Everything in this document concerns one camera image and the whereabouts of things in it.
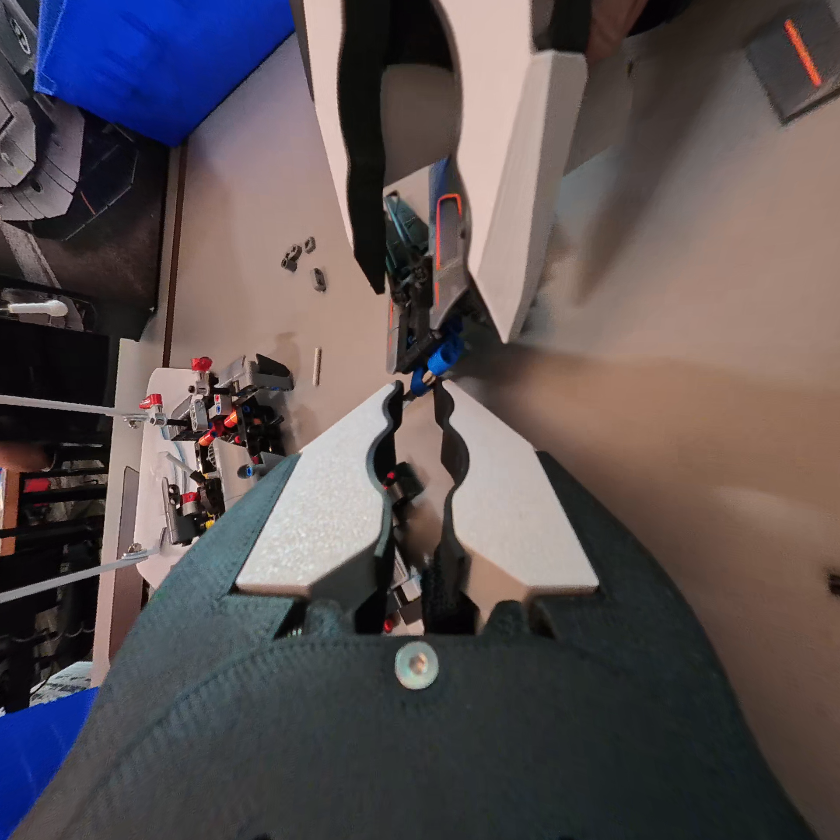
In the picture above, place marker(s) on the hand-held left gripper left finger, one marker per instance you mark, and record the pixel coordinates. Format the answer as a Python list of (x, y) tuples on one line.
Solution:
[(308, 525)]

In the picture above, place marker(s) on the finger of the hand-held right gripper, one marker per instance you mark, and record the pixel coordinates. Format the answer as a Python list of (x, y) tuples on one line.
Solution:
[(518, 164), (321, 39)]

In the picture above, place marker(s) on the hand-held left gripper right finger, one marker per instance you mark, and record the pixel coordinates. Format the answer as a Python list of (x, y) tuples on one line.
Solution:
[(525, 525)]

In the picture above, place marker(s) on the grey winged lego assembly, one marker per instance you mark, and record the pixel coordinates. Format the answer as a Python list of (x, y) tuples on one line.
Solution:
[(446, 262)]

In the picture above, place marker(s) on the short light grey lego axle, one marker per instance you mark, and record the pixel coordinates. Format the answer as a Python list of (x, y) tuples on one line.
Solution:
[(317, 367)]

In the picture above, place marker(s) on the dark grey double lego connector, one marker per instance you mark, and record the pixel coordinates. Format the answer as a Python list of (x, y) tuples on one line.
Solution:
[(291, 258)]

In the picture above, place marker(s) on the dark grey orange-striped lego tile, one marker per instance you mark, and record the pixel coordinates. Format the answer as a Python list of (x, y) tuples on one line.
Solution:
[(794, 65)]

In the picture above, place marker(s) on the lego set box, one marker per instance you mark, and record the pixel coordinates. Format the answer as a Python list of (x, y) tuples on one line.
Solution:
[(65, 164)]

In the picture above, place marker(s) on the blue plastic bin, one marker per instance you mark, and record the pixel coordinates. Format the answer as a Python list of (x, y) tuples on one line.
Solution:
[(164, 59)]

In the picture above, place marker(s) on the blue plastic object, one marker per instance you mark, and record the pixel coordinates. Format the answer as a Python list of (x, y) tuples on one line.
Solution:
[(33, 754)]

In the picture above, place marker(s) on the white rounded base plate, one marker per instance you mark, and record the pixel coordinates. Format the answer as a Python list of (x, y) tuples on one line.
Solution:
[(154, 459)]

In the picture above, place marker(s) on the metal bracket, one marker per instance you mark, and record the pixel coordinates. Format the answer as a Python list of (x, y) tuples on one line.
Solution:
[(134, 552), (136, 418)]

